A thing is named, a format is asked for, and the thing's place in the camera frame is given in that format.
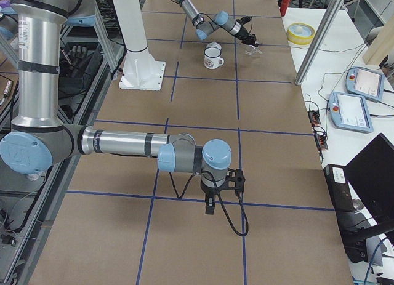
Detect teach pendant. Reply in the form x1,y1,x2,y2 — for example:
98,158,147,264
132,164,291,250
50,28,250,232
345,66,384,102
328,92,374,133

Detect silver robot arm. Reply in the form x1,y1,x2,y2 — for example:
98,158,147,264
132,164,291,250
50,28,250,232
1,0,231,214
172,0,259,47

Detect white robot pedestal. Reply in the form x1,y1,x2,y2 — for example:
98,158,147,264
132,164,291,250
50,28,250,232
113,0,166,91

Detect orange circuit board near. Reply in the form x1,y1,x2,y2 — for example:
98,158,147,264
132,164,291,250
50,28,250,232
314,132,328,151

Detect far teach pendant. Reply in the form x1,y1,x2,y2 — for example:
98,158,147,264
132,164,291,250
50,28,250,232
345,66,384,102

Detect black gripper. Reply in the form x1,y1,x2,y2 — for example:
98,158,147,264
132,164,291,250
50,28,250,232
236,28,259,47
203,186,217,215

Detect white enamel mug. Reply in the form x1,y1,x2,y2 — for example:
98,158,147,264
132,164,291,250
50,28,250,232
204,47,225,70

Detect near teach pendant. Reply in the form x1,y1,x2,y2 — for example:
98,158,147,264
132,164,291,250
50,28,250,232
328,92,374,133

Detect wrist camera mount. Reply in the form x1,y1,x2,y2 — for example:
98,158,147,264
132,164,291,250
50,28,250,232
220,168,246,198
236,16,256,42

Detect red cylinder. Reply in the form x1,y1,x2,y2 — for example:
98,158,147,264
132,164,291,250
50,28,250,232
279,0,291,17

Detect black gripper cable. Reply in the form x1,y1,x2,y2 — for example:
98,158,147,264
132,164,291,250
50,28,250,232
168,170,249,236

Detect orange circuit board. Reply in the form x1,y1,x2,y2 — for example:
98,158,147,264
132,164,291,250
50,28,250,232
314,132,328,151
308,110,321,126

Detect yellow tape roll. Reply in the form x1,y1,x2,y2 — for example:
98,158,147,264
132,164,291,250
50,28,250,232
286,22,315,46

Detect black computer box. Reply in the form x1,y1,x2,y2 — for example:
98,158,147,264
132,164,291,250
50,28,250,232
323,164,355,212

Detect clear plastic funnel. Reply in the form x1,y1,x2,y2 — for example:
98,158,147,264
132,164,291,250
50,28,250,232
245,45,262,56

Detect orange circuit board far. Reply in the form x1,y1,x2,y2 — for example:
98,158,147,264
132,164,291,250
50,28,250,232
308,110,321,126

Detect black laptop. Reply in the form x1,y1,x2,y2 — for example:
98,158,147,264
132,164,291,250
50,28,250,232
344,133,393,223

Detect wooden beam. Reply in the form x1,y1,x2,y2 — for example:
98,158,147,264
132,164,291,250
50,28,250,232
363,16,394,65

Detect aluminium frame post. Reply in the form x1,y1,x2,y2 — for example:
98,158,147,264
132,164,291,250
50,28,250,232
295,0,344,86

